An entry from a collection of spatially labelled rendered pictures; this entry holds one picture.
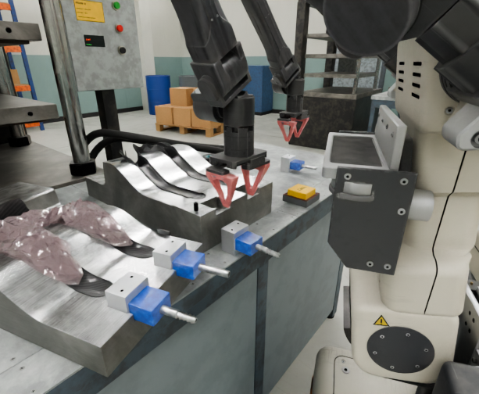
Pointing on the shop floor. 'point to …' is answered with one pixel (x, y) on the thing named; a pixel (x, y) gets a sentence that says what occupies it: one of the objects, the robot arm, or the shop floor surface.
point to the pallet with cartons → (184, 114)
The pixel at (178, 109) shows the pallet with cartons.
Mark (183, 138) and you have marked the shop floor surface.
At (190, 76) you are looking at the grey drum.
